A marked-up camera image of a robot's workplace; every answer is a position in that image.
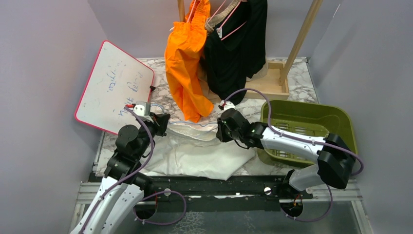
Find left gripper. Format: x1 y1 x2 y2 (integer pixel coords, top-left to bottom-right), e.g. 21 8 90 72
135 111 170 159

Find white shorts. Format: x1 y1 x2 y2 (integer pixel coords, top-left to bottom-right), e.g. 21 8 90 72
142 130 256 180

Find olive green plastic basket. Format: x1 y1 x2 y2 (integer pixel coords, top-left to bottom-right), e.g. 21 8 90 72
257 100 358 168

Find blue wire hanger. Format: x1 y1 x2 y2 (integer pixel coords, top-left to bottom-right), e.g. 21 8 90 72
150 104 217 127

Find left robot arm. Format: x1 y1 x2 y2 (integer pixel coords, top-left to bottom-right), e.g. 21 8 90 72
71 113 170 234

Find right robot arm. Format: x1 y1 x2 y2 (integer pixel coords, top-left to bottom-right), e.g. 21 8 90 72
216 108 356 198

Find black shorts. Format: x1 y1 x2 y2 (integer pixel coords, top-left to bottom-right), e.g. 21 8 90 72
204 0 268 105

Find orange shorts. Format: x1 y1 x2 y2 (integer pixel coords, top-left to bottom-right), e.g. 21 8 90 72
164 0 213 123

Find pink framed whiteboard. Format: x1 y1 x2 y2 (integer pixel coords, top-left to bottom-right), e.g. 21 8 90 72
75 40 155 134

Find wooden clothes rack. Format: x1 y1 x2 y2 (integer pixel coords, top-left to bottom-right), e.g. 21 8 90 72
177 0 323 103

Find beige garment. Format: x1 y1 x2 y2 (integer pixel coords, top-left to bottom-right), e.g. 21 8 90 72
205 0 241 36

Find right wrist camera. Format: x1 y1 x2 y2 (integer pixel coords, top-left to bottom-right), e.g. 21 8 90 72
218 100 236 111

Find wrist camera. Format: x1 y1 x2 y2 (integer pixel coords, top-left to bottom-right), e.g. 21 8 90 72
218 100 236 111
125 101 151 121

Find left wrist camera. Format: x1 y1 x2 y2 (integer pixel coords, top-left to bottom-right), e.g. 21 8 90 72
125 101 151 121

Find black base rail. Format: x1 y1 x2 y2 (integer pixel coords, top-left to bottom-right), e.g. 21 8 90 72
77 175 362 214

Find pink wire hanger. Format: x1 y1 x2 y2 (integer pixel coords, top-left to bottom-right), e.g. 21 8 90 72
186 0 246 41

